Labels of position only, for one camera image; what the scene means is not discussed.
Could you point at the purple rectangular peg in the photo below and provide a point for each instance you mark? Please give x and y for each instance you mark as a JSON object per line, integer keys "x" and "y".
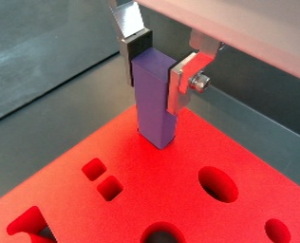
{"x": 155, "y": 122}

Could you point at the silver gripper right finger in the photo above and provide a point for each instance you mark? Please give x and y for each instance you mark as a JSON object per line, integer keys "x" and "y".
{"x": 186, "y": 74}

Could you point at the red shape sorter block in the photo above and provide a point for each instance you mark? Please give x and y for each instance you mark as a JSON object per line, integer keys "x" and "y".
{"x": 114, "y": 189}

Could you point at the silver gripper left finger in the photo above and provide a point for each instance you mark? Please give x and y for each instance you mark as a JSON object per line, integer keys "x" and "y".
{"x": 133, "y": 35}

